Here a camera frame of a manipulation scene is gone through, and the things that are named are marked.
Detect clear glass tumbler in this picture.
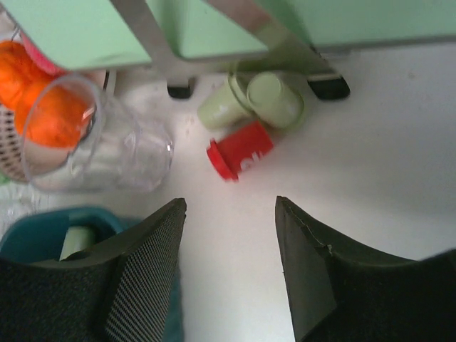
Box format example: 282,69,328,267
27,74,173,192

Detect pink bowl with oranges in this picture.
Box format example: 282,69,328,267
1,32,96,182

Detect green coffee capsule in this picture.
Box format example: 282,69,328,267
197,73,254,130
59,226,95,261
247,72,304,130

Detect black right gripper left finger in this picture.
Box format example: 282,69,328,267
0,197,187,342

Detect red coffee capsule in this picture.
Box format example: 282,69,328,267
206,120,274,181

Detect teal plastic storage basket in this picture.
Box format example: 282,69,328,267
0,206,186,342

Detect green cutting board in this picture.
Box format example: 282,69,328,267
0,0,456,100

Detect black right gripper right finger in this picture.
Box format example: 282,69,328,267
276,196,455,341

